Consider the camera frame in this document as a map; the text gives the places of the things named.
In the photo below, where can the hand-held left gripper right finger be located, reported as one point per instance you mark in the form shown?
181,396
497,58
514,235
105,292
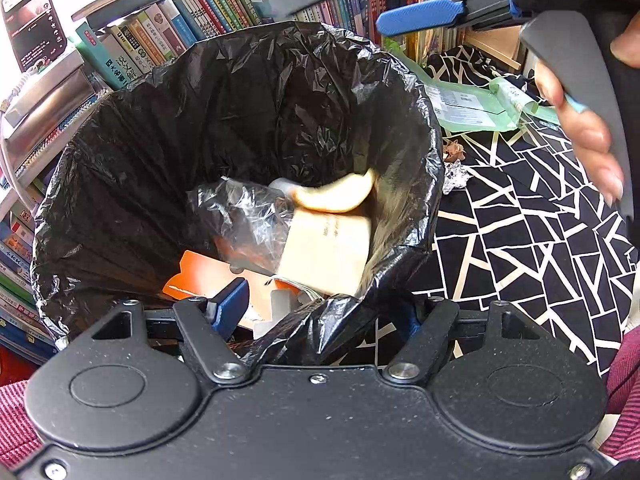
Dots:
430,330

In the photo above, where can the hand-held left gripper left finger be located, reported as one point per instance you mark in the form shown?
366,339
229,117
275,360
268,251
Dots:
230,305

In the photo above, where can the orange snack box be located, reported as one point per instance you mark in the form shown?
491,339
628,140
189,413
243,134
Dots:
195,275

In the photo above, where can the large clear plastic bag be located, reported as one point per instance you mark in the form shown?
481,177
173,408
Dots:
250,220

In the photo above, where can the beige paper packet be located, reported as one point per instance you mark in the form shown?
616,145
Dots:
325,255

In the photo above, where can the small clear plastic wrapper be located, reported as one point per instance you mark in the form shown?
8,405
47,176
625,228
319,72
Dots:
455,178

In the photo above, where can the black trash bag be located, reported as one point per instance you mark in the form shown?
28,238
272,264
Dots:
150,110

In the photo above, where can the pile of colourful books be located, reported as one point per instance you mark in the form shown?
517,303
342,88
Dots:
20,260

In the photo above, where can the row of upright books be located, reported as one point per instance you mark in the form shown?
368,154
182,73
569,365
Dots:
140,45

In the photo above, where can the person's right hand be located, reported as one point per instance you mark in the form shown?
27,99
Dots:
585,135

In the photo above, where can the green plastic strip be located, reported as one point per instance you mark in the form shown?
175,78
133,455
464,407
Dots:
515,95

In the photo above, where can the green plastic mailer bag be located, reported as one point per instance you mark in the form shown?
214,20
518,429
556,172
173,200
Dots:
465,110

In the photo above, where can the black and white patterned cloth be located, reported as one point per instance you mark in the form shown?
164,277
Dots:
525,240

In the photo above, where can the brown crumpled wrapper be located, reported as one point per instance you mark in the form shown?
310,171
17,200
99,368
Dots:
452,151

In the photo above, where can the stack of spiral notebooks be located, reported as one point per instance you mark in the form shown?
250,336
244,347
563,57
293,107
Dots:
50,100

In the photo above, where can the black smartphone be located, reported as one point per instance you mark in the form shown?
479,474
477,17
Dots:
32,20

